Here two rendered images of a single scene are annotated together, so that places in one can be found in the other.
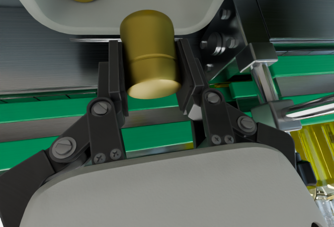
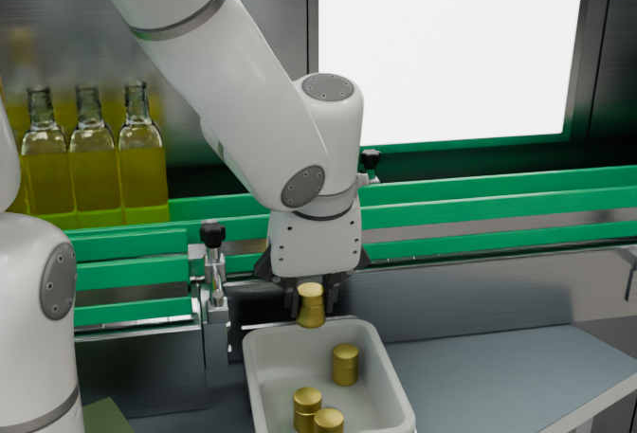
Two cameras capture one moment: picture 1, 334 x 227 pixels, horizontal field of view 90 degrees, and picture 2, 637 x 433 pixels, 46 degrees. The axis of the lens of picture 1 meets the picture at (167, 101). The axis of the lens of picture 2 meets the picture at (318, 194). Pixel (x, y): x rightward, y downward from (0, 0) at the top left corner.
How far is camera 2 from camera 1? 0.79 m
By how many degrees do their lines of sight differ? 24
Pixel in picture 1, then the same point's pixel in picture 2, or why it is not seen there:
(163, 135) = not seen: hidden behind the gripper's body
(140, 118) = not seen: hidden behind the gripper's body
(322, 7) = (128, 367)
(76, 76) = (352, 282)
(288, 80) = (174, 295)
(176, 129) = (257, 231)
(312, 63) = (143, 311)
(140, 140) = not seen: hidden behind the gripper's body
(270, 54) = (213, 315)
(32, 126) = (390, 236)
